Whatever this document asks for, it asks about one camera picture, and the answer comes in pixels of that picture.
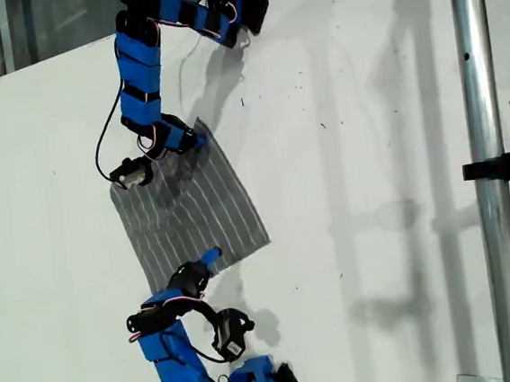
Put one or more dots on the grey striped towel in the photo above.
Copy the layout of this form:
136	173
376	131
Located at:
220	203

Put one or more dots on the black clamp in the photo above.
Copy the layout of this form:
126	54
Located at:
505	166

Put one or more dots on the camera black stalk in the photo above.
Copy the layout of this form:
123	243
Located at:
207	312
149	169

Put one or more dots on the steel post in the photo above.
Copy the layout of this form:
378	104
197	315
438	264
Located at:
484	133

